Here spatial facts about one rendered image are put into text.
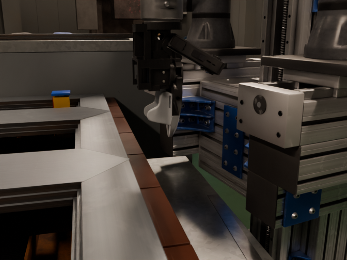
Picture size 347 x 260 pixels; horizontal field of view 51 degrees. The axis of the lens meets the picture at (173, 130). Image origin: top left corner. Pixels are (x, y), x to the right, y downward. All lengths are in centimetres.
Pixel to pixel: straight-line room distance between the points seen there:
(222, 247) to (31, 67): 103
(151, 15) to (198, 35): 47
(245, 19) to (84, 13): 235
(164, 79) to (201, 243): 33
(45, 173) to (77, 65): 86
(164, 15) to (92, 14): 320
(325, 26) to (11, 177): 61
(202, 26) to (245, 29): 417
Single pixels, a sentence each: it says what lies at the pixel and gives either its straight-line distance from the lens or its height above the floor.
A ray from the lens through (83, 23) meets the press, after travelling 381.
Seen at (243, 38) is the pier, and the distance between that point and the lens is 527.
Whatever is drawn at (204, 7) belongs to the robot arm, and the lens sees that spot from 110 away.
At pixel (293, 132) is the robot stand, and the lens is 62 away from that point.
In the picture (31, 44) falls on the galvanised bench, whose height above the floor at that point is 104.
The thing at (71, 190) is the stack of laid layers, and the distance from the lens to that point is 62.
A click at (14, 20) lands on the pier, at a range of 761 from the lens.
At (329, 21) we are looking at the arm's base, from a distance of 72.
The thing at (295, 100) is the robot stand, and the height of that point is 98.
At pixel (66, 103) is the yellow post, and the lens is 127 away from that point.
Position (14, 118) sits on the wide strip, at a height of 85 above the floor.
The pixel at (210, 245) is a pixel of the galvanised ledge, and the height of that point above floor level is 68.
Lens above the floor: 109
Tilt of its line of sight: 15 degrees down
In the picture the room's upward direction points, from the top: straight up
